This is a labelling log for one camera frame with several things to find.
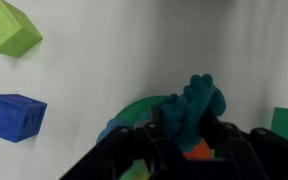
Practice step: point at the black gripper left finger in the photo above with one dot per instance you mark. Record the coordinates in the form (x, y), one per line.
(117, 156)

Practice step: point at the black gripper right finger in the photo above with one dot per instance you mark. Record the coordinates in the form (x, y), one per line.
(250, 156)

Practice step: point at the teal green toy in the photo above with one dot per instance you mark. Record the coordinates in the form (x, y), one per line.
(194, 110)

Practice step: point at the light blue toy piece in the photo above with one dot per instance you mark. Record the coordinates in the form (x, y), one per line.
(112, 128)

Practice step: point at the green bowl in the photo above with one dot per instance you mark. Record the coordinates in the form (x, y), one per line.
(134, 108)

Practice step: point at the orange toy piece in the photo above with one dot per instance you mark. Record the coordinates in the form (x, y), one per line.
(199, 151)

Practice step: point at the blue cube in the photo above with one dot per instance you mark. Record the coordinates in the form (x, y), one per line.
(12, 116)

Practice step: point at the lime green cube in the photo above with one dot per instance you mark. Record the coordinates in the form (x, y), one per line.
(7, 28)

